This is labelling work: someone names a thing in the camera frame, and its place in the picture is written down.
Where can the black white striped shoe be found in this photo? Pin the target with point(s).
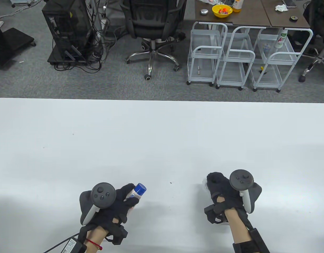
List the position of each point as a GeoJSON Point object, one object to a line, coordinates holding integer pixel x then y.
{"type": "Point", "coordinates": [168, 39]}

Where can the black white left-hand controller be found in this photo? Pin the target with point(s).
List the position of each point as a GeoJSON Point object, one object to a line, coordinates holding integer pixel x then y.
{"type": "Point", "coordinates": [102, 194]}

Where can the black white right-hand controller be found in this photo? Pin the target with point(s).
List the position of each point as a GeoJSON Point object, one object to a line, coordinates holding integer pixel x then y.
{"type": "Point", "coordinates": [241, 179]}

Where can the white cotton pad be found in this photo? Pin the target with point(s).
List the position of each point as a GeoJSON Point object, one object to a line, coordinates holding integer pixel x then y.
{"type": "Point", "coordinates": [204, 184]}

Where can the person's left forearm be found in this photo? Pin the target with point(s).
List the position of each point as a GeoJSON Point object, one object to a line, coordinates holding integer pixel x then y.
{"type": "Point", "coordinates": [97, 237]}

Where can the smartphone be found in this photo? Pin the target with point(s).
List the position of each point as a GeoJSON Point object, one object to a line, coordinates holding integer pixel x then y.
{"type": "Point", "coordinates": [289, 3]}

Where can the black mesh office chair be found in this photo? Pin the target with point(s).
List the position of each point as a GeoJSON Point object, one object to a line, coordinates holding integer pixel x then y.
{"type": "Point", "coordinates": [151, 21]}

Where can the orange juice bottle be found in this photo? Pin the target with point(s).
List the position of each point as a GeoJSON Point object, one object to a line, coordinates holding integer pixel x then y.
{"type": "Point", "coordinates": [237, 6]}

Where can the person's right forearm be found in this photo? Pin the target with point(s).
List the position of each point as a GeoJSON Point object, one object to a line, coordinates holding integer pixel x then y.
{"type": "Point", "coordinates": [238, 226]}

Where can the black computer tower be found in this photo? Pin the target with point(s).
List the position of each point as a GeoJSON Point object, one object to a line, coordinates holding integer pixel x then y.
{"type": "Point", "coordinates": [64, 29]}

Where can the yellow bowl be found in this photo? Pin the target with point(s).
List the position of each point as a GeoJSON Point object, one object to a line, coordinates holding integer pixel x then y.
{"type": "Point", "coordinates": [222, 12]}

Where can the white blue-capped hand cream tube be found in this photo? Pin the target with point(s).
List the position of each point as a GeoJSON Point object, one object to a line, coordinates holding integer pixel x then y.
{"type": "Point", "coordinates": [138, 190]}

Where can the black rolling stand base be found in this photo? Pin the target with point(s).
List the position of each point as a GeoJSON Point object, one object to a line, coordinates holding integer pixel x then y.
{"type": "Point", "coordinates": [9, 42]}

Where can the person's left hand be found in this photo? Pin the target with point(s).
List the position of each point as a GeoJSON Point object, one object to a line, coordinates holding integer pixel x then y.
{"type": "Point", "coordinates": [117, 210]}

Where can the person's right hand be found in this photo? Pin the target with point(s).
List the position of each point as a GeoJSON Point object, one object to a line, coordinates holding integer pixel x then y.
{"type": "Point", "coordinates": [220, 184]}

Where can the brown wooden desk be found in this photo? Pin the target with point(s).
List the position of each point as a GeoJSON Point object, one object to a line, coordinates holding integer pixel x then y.
{"type": "Point", "coordinates": [283, 21]}
{"type": "Point", "coordinates": [243, 18]}

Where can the white crumpled tissue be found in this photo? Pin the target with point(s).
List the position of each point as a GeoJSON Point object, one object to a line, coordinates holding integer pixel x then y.
{"type": "Point", "coordinates": [281, 8]}

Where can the black labelled adapter box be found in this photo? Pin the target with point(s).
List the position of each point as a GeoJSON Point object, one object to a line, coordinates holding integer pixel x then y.
{"type": "Point", "coordinates": [73, 246]}

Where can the black office chair with jacket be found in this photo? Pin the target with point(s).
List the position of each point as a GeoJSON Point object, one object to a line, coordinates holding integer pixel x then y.
{"type": "Point", "coordinates": [318, 18]}

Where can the white green-capped bottle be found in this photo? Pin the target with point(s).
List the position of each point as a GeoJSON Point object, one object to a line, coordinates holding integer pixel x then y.
{"type": "Point", "coordinates": [280, 39]}

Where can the silver round tin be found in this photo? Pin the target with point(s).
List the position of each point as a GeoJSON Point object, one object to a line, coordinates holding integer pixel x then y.
{"type": "Point", "coordinates": [204, 11]}

